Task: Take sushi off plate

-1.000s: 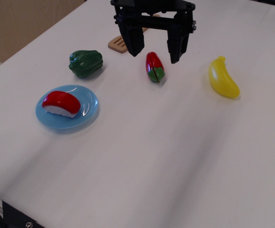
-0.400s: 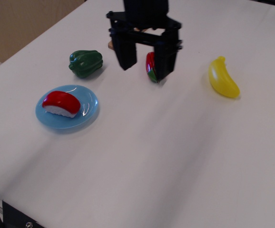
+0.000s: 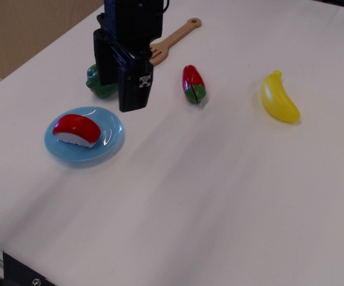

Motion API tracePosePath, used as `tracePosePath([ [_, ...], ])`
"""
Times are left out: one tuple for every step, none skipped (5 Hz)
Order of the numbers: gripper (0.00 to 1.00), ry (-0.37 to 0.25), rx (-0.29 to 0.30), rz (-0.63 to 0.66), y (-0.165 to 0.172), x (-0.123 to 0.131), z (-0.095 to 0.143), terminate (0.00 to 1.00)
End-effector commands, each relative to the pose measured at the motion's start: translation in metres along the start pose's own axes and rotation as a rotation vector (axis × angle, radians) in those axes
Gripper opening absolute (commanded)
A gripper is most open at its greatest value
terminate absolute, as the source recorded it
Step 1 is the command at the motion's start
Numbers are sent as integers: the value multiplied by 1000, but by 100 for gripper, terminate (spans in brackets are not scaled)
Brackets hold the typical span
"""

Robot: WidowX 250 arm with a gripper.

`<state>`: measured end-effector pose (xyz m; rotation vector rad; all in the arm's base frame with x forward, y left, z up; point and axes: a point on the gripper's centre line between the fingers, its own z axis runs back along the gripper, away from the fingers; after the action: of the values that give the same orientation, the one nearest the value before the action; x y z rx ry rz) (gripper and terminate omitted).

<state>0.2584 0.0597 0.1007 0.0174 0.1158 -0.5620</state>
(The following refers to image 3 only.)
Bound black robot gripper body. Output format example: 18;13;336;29
96;0;164;60

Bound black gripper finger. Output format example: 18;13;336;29
93;28;119;86
118;58;154;112

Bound light blue plastic plate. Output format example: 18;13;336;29
44;106;124;164

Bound black metal corner bracket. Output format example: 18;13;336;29
3;252;56;286

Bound red and white toy sushi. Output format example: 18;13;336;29
52;114;101;148

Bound yellow toy banana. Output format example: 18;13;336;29
261;70;301;123

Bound green toy bell pepper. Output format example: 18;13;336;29
86;64;118;99

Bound wooden slotted spatula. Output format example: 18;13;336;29
149;18;202;66

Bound red and green toy pepper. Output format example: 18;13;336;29
182;65;207;104

